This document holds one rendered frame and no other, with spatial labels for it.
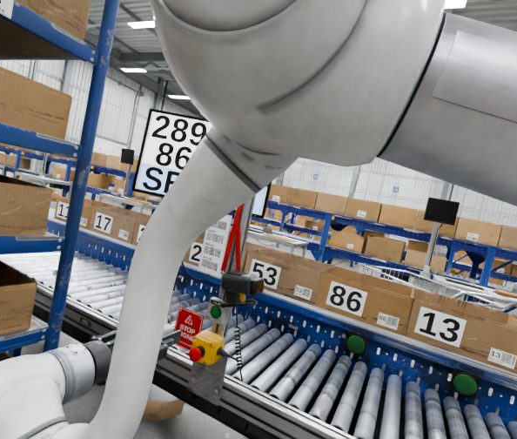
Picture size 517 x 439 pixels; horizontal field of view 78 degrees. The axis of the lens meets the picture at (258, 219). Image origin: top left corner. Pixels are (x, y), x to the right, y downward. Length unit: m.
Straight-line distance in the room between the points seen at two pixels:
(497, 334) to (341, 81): 1.40
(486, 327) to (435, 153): 1.32
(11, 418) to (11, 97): 0.52
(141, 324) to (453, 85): 0.39
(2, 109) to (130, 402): 0.55
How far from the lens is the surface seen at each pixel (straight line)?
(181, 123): 1.21
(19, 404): 0.59
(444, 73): 0.23
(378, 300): 1.50
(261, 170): 0.38
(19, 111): 0.77
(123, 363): 0.45
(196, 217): 0.40
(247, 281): 0.91
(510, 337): 1.55
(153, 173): 1.20
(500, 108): 0.23
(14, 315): 0.85
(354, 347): 1.48
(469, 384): 1.50
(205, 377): 1.13
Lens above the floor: 1.30
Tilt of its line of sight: 3 degrees down
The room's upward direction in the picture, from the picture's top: 12 degrees clockwise
